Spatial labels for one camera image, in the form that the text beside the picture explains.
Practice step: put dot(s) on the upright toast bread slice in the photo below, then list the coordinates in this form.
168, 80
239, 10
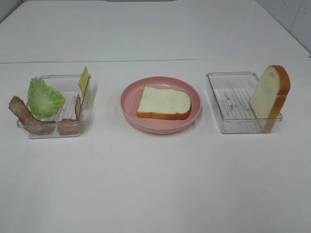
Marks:
270, 95

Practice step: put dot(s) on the clear plastic ingredient tray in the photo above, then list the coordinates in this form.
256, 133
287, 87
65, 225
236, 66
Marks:
68, 86

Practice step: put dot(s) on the short bacon strip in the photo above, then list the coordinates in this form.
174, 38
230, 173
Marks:
68, 126

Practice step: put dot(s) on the toast bread slice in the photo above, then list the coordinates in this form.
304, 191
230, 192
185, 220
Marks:
167, 104
270, 95

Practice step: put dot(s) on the green lettuce leaf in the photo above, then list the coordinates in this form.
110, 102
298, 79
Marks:
43, 100

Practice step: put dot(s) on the long bacon strip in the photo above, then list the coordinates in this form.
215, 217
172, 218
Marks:
35, 126

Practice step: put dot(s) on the yellow cheese slice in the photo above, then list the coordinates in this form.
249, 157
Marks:
83, 80

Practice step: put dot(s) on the pink round plate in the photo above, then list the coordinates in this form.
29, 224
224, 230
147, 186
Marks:
132, 94

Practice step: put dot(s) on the clear plastic bread tray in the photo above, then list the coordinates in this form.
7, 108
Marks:
230, 94

